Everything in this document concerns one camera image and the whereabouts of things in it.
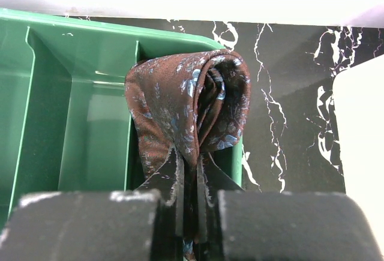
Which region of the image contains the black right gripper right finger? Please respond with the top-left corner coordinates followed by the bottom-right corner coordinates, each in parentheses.
top-left (196, 152), bottom-right (383, 261)

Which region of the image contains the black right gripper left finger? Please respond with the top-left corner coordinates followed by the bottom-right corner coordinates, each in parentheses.
top-left (0, 148), bottom-right (185, 261)

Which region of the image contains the brown tie with blue flowers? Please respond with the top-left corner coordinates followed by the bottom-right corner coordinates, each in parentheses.
top-left (124, 49), bottom-right (251, 260)

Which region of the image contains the black marbled table mat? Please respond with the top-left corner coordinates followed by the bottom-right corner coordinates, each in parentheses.
top-left (64, 14), bottom-right (384, 196)

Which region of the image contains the green compartment tray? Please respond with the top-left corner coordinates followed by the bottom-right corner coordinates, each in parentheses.
top-left (0, 7), bottom-right (244, 229)

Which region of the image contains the white drawer unit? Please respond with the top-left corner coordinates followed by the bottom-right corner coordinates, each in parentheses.
top-left (332, 56), bottom-right (383, 250)

